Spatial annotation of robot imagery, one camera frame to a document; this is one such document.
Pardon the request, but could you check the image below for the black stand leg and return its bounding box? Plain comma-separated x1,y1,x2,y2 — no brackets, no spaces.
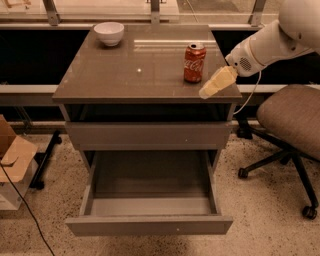
30,130,62,190

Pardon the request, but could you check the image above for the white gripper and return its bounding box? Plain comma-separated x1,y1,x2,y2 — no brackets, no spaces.
199,38,264,99

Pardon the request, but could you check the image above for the open grey drawer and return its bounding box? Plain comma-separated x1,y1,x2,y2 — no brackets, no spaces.
66,150,233,236

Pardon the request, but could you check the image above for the red coke can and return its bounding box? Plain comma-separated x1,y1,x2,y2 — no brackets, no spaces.
184,42,206,83

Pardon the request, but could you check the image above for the brown office chair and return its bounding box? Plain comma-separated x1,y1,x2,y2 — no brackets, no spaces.
237,84,320,220

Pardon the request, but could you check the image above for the grey drawer cabinet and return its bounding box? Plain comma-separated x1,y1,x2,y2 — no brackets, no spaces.
53,25,241,166

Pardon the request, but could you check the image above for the white hanging cable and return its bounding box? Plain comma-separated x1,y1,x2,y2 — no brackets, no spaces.
232,69,263,116

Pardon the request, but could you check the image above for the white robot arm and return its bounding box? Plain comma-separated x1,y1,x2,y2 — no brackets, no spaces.
199,0,320,99

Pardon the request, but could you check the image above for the black floor cable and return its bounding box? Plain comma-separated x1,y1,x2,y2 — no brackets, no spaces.
0,163,56,256

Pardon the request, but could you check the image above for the cardboard box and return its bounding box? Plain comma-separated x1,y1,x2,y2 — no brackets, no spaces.
0,115,38,210

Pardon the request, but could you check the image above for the closed grey upper drawer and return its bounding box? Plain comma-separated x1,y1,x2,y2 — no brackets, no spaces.
65,122,231,151

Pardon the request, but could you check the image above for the white ceramic bowl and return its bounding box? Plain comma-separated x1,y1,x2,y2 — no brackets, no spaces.
94,22,124,46

